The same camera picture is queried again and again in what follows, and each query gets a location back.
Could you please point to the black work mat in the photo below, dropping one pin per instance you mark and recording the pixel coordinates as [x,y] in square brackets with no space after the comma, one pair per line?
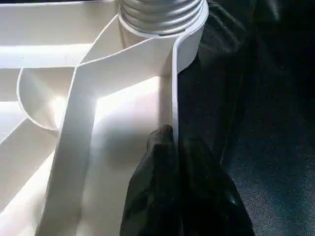
[256,123]

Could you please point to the white plastic table top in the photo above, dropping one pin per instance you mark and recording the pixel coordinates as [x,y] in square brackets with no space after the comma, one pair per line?
[98,113]

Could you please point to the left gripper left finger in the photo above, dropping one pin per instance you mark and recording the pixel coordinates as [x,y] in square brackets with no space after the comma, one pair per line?
[152,196]

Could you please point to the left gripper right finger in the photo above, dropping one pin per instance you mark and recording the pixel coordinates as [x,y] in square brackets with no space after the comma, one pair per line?
[211,196]

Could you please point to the white plastic table leg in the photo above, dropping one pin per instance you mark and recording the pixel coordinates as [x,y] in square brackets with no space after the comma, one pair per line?
[162,14]

